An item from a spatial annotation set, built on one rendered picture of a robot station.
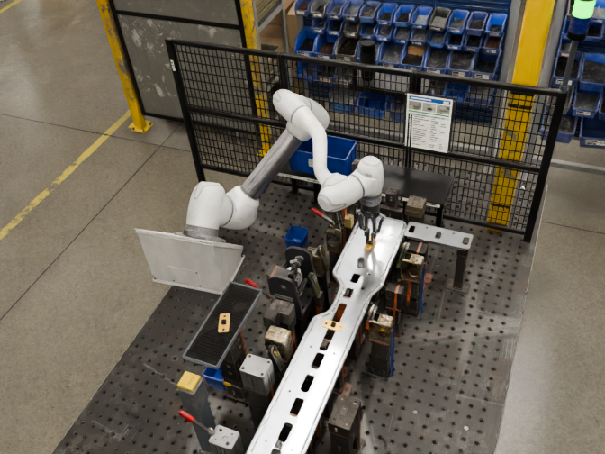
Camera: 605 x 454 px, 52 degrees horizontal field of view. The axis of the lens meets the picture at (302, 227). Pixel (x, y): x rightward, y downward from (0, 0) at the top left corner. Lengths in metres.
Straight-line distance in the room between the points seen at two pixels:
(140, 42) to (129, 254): 1.66
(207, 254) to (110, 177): 2.40
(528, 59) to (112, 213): 3.14
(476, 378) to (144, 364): 1.42
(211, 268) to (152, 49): 2.50
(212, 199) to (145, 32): 2.33
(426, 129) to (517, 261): 0.79
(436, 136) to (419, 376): 1.09
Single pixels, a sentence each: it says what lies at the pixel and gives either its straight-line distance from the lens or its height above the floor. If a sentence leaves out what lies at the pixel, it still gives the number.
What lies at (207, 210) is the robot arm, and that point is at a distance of 2.90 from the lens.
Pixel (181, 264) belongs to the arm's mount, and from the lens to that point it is 2.99.
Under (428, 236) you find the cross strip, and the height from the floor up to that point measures 1.00.
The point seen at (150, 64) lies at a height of 0.65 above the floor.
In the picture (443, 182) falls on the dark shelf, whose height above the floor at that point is 1.03.
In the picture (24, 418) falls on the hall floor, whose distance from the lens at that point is 3.84.
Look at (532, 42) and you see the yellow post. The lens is 2.73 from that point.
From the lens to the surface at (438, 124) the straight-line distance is 2.94.
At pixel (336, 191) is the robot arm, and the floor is 1.42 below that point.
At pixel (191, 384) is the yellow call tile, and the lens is 2.20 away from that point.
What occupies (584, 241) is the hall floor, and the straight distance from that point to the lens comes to 4.42.
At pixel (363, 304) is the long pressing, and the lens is 2.53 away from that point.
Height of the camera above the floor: 2.95
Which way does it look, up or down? 43 degrees down
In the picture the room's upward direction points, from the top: 6 degrees counter-clockwise
